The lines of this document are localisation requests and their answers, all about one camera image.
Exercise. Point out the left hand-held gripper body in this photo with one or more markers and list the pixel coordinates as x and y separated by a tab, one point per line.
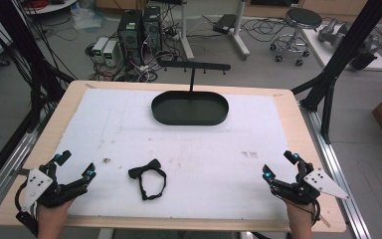
35	186

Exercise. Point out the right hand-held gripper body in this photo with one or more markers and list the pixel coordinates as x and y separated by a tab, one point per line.
311	186

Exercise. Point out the black bow tie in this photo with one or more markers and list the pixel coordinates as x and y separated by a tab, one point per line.
149	177

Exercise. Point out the black rack with oval tray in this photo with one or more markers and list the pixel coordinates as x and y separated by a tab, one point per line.
189	108

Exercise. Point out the person's right hand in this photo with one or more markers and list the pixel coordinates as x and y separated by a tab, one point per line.
300	217

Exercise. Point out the person's left hand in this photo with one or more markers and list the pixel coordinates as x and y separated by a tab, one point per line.
51	217

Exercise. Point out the white foam mat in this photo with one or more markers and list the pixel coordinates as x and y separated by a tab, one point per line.
185	156

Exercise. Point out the white board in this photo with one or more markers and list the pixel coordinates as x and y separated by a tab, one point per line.
325	54

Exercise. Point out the white power supply unit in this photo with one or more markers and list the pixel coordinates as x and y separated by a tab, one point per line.
110	53
99	48

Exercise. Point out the black round stool chrome base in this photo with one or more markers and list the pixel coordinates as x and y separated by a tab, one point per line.
295	30

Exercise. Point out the grey robot parts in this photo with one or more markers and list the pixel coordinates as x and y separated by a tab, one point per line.
364	46

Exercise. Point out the clear plastic bag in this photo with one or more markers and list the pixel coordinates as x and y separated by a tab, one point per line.
88	18

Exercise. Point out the black computer tower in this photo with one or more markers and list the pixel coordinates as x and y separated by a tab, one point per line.
131	33
152	28

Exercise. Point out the white round table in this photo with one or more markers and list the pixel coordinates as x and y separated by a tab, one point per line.
51	6

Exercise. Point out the black flat box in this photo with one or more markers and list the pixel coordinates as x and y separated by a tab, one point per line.
225	23

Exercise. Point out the aluminium rail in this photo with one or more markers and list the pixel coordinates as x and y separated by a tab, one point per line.
340	172
3	176

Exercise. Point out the black metal frame strut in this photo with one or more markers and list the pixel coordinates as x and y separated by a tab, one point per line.
348	46

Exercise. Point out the white table leg frame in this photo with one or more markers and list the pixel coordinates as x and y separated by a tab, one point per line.
185	33
240	30

